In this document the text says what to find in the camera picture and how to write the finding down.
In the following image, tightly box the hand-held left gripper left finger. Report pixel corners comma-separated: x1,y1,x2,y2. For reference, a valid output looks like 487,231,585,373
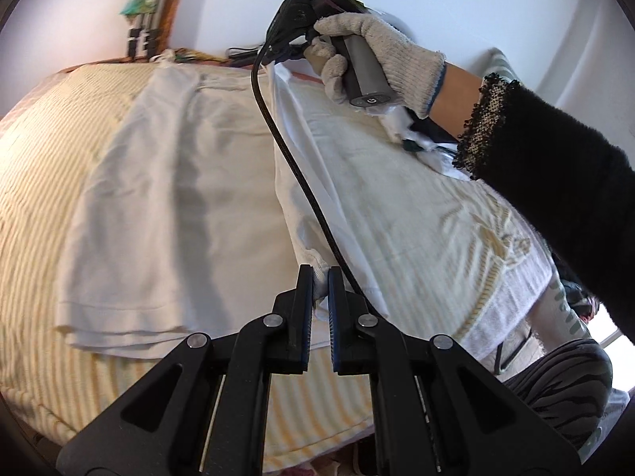
56,265,314,476

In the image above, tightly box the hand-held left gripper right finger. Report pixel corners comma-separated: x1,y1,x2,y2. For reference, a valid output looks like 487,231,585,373
327,266,582,476

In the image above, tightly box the white t-shirt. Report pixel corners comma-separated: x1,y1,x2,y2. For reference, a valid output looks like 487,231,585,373
54,54,394,361

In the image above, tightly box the person's right forearm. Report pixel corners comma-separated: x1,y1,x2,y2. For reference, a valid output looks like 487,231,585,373
427,62,635,349

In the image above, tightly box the person's right hand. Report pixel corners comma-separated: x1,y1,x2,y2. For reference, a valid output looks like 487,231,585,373
304,12,448,121

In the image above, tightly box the black and white cloth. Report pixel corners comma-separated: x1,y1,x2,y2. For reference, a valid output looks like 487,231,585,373
384,106,472,179

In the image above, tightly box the green striped pillow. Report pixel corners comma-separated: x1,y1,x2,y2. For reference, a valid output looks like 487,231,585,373
475,48,523,86

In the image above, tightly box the yellow striped blanket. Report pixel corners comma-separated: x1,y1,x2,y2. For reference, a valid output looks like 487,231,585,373
0,62,556,474

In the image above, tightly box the person's leg in striped pants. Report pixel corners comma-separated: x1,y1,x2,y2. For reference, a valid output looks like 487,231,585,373
501,338,614,453

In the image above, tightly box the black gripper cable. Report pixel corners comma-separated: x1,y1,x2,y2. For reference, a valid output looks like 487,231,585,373
250,44,394,319

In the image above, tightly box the thin black cord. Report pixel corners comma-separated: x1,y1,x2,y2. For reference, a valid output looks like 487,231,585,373
227,47,266,66

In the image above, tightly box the wooden bed post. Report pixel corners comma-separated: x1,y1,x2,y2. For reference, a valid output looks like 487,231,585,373
160,0,193,56

